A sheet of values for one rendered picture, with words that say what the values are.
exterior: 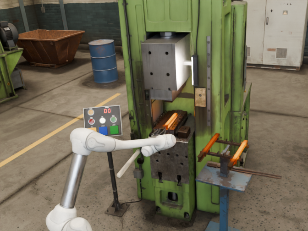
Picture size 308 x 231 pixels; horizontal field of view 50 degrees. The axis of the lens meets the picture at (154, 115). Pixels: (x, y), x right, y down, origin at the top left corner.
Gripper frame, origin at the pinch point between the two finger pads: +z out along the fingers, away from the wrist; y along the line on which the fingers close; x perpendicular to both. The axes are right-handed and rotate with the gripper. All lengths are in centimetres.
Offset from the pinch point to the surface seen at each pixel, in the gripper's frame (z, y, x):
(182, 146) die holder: -0.9, 16.9, -14.9
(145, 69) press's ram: 6, -15, 52
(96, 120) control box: -13, -60, 8
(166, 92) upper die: 5.7, 2.4, 32.8
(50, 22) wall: 684, -664, -24
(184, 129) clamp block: 11.4, 15.6, -4.4
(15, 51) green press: 294, -450, -17
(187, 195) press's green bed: -1, 20, -69
